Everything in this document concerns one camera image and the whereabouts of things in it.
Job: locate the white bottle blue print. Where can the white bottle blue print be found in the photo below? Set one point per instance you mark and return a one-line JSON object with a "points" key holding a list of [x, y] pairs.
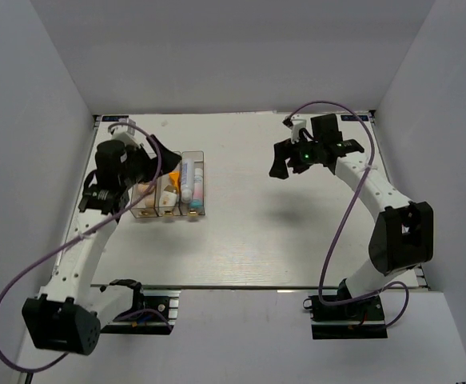
{"points": [[187, 180]]}

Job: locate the round white powder puff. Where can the round white powder puff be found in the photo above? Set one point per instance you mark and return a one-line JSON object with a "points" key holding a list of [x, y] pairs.
{"points": [[149, 201]]}

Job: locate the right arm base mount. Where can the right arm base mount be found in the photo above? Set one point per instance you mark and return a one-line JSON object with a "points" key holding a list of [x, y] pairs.
{"points": [[359, 320]]}

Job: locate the clear organizer bin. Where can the clear organizer bin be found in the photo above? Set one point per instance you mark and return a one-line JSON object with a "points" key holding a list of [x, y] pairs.
{"points": [[162, 182], [138, 211], [199, 162]]}

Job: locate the left clear organizer bin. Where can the left clear organizer bin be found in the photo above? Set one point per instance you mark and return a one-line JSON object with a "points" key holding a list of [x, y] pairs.
{"points": [[138, 211]]}

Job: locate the orange tube white cap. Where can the orange tube white cap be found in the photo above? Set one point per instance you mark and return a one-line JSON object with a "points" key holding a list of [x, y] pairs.
{"points": [[174, 178]]}

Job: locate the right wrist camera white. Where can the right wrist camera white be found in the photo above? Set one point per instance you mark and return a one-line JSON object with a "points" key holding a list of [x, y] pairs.
{"points": [[296, 124]]}

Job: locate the middle clear organizer bin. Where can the middle clear organizer bin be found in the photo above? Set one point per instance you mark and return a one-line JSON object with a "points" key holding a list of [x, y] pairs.
{"points": [[162, 182]]}

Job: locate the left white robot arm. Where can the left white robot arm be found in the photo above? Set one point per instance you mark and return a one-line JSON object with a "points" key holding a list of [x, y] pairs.
{"points": [[69, 313]]}

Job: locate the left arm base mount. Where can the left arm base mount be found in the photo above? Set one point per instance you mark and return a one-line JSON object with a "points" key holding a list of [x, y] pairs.
{"points": [[151, 311]]}

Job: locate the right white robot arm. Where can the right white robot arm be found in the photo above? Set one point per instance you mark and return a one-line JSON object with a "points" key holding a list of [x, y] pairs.
{"points": [[403, 233]]}

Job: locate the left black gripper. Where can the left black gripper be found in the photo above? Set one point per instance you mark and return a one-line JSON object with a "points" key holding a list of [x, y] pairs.
{"points": [[150, 162]]}

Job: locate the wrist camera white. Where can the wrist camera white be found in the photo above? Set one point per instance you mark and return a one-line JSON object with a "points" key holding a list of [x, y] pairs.
{"points": [[123, 131], [296, 124]]}

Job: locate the pink teal spray bottle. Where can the pink teal spray bottle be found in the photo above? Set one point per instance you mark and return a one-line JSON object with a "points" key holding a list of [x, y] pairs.
{"points": [[197, 202]]}

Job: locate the white bottle brown cap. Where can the white bottle brown cap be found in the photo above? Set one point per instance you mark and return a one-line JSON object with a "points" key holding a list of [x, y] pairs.
{"points": [[168, 198]]}

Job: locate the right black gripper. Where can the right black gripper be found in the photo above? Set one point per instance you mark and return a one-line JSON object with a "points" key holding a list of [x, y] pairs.
{"points": [[283, 151]]}

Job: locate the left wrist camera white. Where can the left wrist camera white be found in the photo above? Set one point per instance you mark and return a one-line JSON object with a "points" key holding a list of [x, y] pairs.
{"points": [[123, 131]]}

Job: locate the beige makeup sponge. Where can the beige makeup sponge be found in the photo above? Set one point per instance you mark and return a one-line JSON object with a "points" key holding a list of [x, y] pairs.
{"points": [[142, 188]]}

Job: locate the right clear organizer bin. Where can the right clear organizer bin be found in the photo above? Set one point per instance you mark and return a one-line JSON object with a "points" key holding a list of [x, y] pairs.
{"points": [[199, 162]]}

